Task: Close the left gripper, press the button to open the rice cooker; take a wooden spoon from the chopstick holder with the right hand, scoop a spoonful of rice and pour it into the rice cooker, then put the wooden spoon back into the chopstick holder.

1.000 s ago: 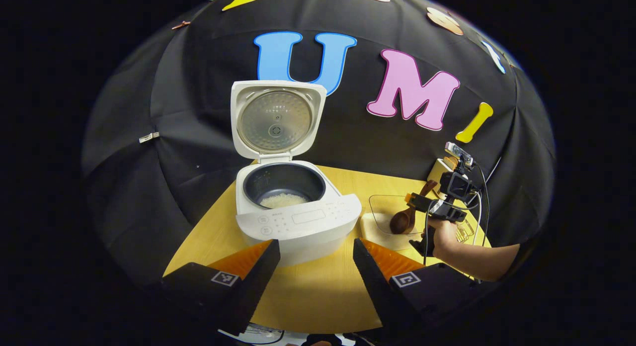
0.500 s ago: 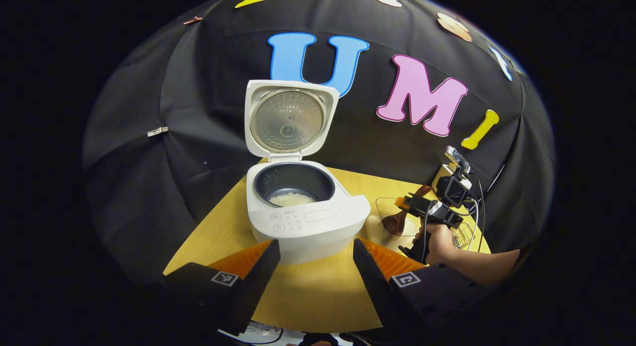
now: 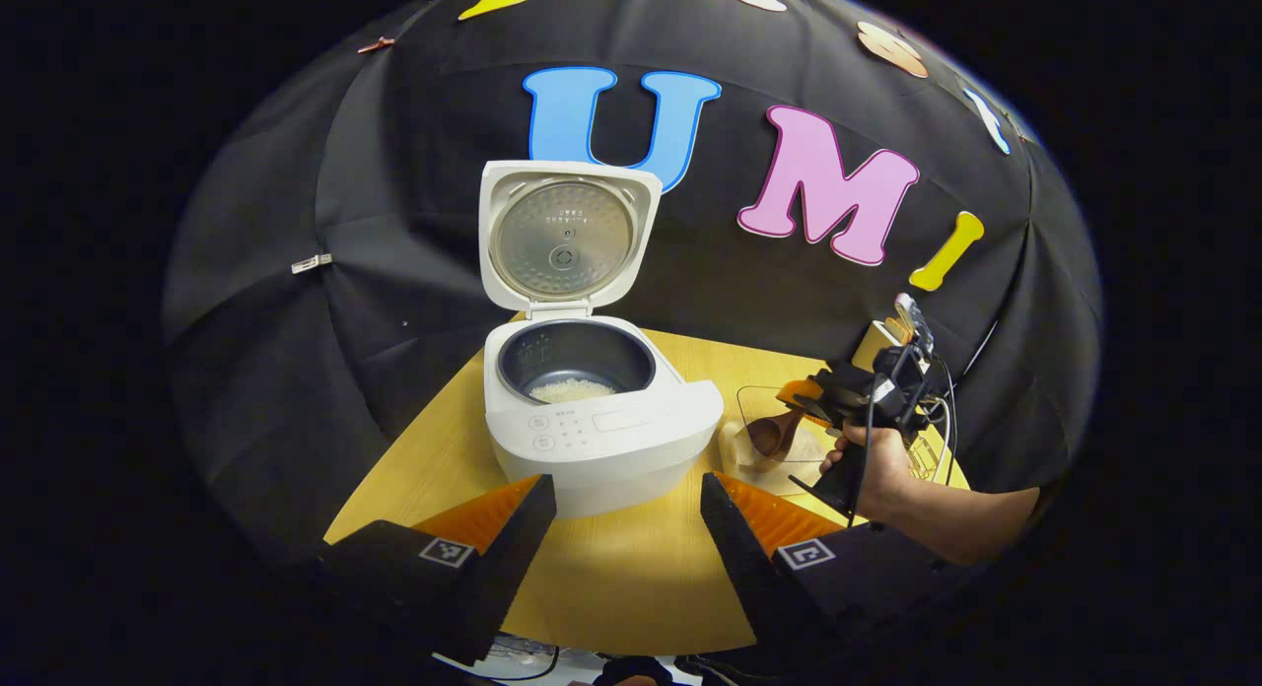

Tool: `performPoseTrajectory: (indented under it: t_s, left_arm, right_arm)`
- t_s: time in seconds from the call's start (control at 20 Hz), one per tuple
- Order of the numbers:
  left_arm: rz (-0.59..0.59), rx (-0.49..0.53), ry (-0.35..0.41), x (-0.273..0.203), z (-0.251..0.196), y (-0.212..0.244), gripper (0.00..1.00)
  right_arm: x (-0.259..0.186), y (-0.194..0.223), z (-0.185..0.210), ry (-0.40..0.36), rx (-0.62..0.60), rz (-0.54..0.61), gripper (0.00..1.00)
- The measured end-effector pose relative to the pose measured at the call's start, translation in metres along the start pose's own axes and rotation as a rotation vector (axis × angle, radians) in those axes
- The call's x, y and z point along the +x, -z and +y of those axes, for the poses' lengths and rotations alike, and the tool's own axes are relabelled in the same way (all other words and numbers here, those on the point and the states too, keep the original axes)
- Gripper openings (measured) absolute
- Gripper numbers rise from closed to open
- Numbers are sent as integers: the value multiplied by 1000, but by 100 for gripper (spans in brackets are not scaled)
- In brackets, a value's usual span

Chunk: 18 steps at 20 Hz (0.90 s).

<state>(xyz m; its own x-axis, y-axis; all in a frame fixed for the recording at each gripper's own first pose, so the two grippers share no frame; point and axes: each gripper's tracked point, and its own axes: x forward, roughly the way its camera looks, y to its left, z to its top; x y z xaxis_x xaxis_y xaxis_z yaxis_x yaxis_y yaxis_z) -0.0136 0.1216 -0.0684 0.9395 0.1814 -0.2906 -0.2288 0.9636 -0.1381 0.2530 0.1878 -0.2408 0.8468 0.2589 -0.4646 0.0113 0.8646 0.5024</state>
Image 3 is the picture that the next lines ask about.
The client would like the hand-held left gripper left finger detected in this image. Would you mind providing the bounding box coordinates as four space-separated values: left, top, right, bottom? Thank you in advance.
315 474 559 667

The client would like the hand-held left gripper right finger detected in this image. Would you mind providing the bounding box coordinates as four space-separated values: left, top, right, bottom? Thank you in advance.
700 472 987 667

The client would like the white rice heap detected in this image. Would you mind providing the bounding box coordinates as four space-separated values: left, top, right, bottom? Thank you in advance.
529 378 617 404
725 420 839 490

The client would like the brown wooden spoon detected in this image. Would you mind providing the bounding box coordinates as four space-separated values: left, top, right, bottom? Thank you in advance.
744 408 821 460

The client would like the clear plastic rice container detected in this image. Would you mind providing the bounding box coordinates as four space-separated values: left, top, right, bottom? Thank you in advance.
720 385 949 500

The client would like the white rice cooker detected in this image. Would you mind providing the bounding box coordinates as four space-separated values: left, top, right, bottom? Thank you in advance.
478 160 726 519

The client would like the white toaster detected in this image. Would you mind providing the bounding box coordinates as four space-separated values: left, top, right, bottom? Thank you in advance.
851 316 913 374

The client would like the black backdrop cloth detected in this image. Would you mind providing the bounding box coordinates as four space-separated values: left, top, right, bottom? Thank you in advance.
163 0 1103 569

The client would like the black power cable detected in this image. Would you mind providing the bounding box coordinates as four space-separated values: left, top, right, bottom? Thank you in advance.
961 319 1000 381

